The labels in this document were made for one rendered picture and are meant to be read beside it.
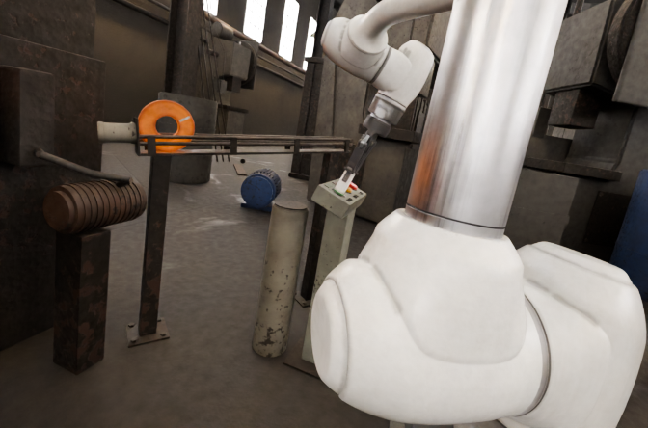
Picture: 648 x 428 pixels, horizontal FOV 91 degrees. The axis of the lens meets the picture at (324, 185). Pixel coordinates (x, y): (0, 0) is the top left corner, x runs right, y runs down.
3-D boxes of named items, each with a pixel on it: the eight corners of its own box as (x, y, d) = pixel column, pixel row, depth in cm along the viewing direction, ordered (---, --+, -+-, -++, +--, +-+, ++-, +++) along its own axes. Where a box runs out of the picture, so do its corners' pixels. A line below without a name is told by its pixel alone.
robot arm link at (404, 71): (402, 107, 93) (364, 85, 90) (432, 57, 89) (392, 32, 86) (414, 111, 83) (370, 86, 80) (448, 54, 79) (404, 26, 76)
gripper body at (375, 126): (371, 114, 93) (356, 142, 96) (365, 111, 85) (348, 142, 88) (394, 126, 91) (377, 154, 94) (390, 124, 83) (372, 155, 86)
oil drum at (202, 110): (138, 174, 333) (144, 87, 318) (180, 171, 389) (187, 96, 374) (183, 186, 315) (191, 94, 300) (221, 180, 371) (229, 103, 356)
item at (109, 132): (98, 142, 92) (96, 120, 90) (135, 142, 97) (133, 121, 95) (98, 144, 87) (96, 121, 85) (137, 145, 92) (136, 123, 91)
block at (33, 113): (-9, 160, 81) (-10, 62, 77) (29, 159, 89) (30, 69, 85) (18, 168, 78) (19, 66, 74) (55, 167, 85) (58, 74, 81)
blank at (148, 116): (155, 159, 100) (156, 161, 97) (125, 113, 93) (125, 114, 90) (202, 137, 106) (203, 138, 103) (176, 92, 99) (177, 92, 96)
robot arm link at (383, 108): (374, 90, 84) (363, 110, 85) (404, 106, 82) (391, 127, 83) (380, 95, 92) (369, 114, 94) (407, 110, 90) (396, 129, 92)
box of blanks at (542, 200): (399, 256, 223) (422, 147, 210) (386, 224, 305) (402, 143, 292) (550, 284, 218) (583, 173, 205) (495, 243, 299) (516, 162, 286)
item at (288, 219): (245, 349, 109) (265, 202, 100) (263, 331, 120) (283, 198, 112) (276, 362, 105) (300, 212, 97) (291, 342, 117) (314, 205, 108)
